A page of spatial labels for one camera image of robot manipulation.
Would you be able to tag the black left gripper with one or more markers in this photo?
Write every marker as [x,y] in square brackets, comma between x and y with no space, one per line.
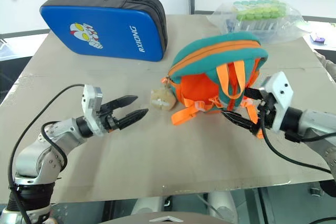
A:
[107,119]

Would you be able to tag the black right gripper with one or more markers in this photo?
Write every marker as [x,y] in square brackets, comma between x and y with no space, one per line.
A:
[266,115]

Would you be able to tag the orange and teal backpack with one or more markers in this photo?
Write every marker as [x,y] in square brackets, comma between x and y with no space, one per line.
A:
[210,48]

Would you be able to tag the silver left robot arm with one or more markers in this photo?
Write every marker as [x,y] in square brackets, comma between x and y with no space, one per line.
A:
[52,150]

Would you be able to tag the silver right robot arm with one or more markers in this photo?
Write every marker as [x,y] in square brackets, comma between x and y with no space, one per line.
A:
[312,121]

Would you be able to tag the beige plush pendant toy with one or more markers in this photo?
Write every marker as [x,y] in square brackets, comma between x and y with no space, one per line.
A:
[161,99]

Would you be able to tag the blue and black padded case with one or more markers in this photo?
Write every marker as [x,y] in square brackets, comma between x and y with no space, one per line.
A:
[105,30]

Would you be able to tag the clear plastic bag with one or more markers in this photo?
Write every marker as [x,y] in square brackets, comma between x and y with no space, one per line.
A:
[286,30]

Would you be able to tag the white robot leg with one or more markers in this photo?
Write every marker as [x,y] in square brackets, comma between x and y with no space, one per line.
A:
[223,205]
[147,205]

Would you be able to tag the rack of green capped tubes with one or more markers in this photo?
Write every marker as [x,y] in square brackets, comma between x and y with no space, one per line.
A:
[260,10]

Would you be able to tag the small purple object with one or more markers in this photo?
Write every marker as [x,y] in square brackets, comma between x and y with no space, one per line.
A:
[318,37]

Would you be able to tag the grey robot chest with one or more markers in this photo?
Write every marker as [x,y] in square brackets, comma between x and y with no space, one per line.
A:
[168,218]

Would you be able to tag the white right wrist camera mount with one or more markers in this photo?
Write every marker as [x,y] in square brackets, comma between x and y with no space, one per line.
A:
[282,95]

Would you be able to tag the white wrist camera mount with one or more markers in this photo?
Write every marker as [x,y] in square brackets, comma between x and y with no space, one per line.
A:
[90,98]
[282,95]

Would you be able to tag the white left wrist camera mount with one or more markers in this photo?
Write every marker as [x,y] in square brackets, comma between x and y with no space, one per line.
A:
[90,98]

